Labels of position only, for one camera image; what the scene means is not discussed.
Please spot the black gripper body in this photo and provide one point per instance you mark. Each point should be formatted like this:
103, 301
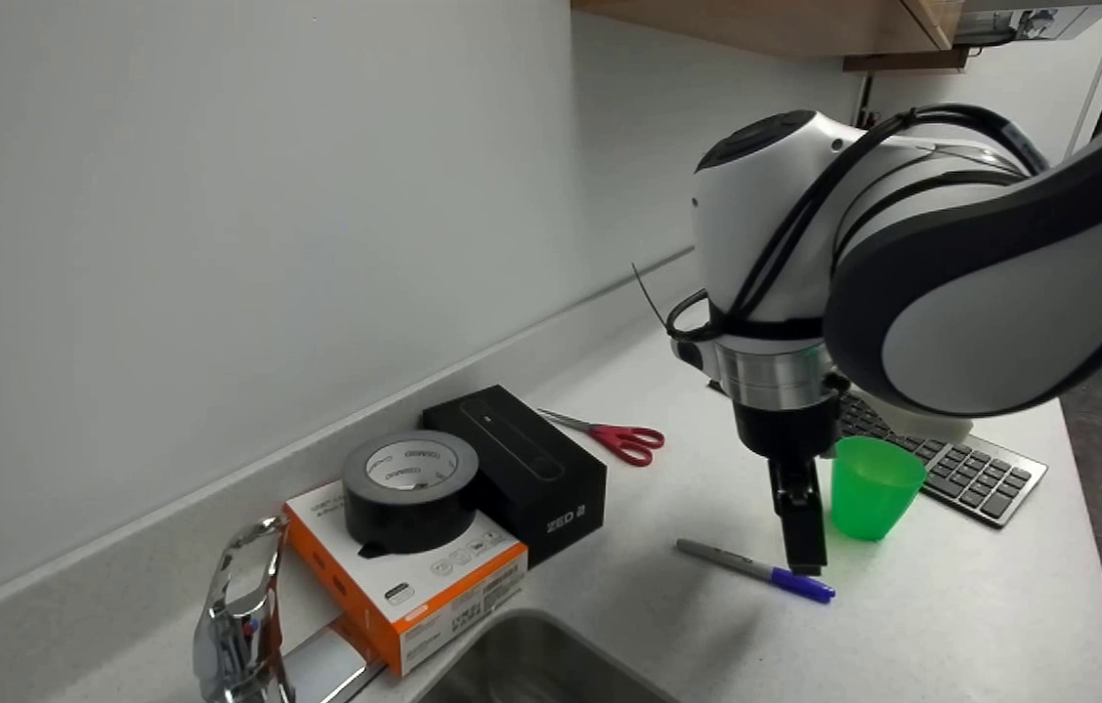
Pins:
788, 418

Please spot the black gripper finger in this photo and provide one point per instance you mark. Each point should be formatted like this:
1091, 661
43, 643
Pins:
798, 513

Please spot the blue capped grey marker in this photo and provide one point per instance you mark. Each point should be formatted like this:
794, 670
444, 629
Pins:
761, 572

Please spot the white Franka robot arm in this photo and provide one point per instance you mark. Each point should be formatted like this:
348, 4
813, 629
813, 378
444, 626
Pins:
943, 247

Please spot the green plastic cup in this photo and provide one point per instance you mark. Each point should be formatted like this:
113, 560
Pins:
874, 492

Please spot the black and grey keyboard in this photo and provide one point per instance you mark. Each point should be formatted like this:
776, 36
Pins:
982, 475

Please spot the black rectangular box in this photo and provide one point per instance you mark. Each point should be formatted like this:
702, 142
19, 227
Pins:
538, 470

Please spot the stainless steel sink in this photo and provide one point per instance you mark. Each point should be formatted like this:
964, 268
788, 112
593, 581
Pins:
538, 664

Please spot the orange and white box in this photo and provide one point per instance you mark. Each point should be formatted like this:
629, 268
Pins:
419, 591

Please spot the grey device under cabinet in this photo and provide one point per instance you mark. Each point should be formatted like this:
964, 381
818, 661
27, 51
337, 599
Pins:
1034, 18

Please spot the chrome faucet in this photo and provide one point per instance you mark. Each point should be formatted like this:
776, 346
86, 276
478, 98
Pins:
245, 612

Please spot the black duct tape roll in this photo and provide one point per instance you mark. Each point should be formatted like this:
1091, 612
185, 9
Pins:
411, 491

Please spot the wooden wall cabinet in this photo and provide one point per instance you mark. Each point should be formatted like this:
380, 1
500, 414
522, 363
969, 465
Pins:
772, 22

